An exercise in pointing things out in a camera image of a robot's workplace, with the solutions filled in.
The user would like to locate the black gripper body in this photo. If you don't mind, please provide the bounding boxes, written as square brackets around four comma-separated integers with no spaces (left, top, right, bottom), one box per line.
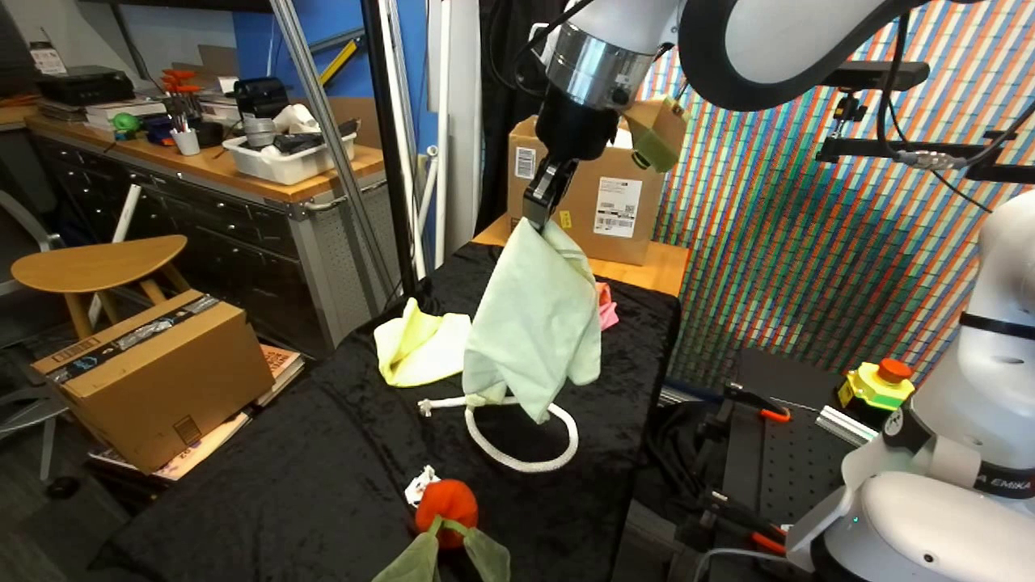
[529,92,623,171]

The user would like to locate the pale green cloth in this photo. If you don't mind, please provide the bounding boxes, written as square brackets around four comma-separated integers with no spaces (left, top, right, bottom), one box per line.
[458,211,607,426]

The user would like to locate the yellow cloth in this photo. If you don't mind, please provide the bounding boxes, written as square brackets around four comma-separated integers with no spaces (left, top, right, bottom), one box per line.
[372,295,479,391]

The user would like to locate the orange plush toy green leaves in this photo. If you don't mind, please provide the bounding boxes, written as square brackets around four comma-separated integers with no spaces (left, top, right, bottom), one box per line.
[367,463,518,582]

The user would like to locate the orange small toy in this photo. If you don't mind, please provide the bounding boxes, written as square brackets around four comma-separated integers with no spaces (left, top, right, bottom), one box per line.
[158,66,210,103]

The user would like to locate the cardboard box white label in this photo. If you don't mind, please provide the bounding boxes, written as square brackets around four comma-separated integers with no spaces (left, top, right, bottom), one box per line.
[505,103,677,267]

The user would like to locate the black curtain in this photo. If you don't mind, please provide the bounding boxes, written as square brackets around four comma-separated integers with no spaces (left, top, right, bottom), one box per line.
[475,0,564,237]

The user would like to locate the black vertical pole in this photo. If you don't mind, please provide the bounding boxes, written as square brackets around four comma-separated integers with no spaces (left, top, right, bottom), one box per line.
[357,0,423,302]

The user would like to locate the silver tripod leg pole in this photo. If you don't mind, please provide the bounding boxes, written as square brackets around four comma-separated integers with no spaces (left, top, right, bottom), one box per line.
[266,0,406,309]

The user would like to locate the white plastic bin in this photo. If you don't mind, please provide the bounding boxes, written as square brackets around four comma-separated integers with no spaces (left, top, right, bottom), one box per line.
[221,127,358,191]

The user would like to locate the black round appliance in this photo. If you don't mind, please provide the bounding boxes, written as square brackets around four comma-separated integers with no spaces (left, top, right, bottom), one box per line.
[234,74,294,152]

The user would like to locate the wooden top workbench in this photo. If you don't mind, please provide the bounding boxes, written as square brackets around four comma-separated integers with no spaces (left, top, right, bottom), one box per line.
[0,94,393,355]

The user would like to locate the blue panel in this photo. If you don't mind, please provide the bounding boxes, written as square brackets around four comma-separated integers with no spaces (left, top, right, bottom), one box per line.
[230,0,440,155]

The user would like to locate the black velvet tablecloth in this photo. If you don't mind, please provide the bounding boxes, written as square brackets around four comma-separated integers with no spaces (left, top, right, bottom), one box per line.
[90,239,685,582]

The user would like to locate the silver aluminium bar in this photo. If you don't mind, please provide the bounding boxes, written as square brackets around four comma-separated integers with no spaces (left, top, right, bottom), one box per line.
[810,402,883,451]

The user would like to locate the yellow red emergency stop button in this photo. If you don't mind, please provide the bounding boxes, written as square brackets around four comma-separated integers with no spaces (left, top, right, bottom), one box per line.
[834,355,917,417]

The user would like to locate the cardboard box black tape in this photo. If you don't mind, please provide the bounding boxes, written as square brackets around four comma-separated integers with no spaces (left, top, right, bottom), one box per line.
[27,288,277,476]

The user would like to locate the green small object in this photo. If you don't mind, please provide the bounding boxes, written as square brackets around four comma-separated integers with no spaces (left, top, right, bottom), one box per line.
[105,107,146,142]

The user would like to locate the wooden stool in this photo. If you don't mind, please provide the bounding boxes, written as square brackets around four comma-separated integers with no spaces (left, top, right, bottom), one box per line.
[7,231,197,343]

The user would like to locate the black printer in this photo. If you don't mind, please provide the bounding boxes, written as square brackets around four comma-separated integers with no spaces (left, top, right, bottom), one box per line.
[33,66,139,109]

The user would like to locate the tan wrist camera box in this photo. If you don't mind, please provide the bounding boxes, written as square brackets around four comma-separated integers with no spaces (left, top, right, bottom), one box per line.
[622,98,689,174]

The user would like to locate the white rope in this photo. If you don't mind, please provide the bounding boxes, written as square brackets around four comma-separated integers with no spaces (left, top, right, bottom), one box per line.
[414,391,582,480]

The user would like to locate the orange handled clamp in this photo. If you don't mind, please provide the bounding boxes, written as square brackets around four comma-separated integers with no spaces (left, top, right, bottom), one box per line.
[698,489,792,563]
[719,378,800,426]

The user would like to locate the black stereo camera bar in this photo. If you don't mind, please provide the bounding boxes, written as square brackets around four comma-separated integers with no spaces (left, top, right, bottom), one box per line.
[829,58,934,98]

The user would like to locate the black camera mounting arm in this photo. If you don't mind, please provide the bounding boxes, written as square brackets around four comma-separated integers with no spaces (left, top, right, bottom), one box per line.
[810,92,1035,189]

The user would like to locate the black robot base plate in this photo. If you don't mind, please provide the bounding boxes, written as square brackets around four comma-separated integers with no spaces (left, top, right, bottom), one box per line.
[713,352,865,542]

